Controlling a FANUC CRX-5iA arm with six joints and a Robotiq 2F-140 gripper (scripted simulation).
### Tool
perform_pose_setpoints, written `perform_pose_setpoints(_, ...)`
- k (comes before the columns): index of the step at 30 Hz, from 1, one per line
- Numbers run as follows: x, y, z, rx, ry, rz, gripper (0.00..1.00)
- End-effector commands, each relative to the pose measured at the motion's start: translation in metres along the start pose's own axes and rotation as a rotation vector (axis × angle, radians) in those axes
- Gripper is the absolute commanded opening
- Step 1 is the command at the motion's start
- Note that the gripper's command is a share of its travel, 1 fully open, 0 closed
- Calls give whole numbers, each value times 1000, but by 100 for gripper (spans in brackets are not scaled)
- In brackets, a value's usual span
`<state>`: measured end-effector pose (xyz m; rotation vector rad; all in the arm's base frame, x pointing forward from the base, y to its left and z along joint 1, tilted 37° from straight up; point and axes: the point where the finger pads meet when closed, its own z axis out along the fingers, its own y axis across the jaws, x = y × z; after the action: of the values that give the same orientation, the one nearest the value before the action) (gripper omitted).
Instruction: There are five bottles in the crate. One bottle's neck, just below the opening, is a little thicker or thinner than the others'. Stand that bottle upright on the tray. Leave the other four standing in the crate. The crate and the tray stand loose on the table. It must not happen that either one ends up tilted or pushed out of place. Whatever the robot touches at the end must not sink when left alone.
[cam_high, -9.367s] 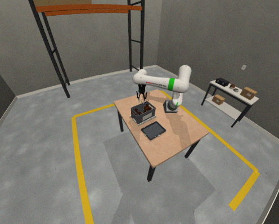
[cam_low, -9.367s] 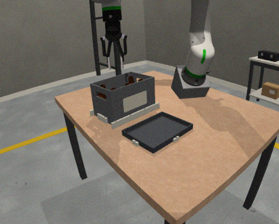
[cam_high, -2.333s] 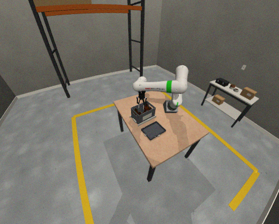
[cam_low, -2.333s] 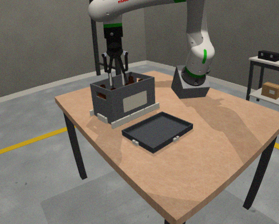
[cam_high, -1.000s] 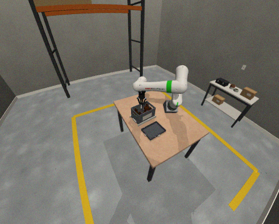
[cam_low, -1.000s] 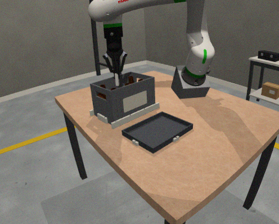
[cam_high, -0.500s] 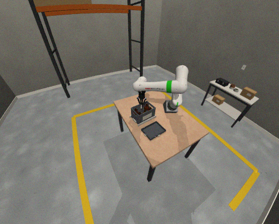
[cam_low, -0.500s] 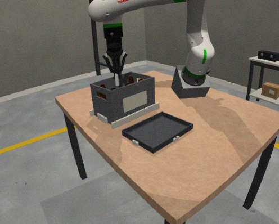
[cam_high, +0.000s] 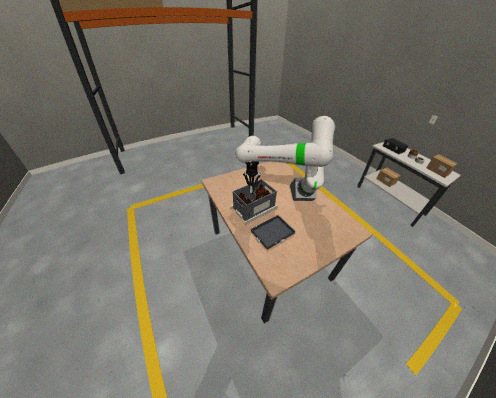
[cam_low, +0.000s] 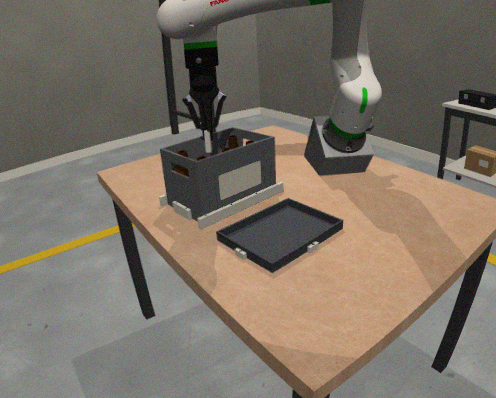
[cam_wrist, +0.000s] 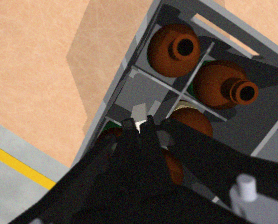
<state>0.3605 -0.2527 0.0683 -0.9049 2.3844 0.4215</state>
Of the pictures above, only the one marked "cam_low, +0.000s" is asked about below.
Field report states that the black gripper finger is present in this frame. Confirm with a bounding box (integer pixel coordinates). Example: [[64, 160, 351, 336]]
[[206, 92, 227, 153], [182, 93, 209, 153]]

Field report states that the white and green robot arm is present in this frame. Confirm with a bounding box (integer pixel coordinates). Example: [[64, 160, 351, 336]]
[[156, 0, 382, 153]]

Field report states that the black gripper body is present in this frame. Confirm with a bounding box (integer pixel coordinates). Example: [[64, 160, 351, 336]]
[[189, 66, 219, 104]]

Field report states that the grey divided crate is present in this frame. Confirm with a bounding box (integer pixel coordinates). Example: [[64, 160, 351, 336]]
[[160, 127, 276, 222]]

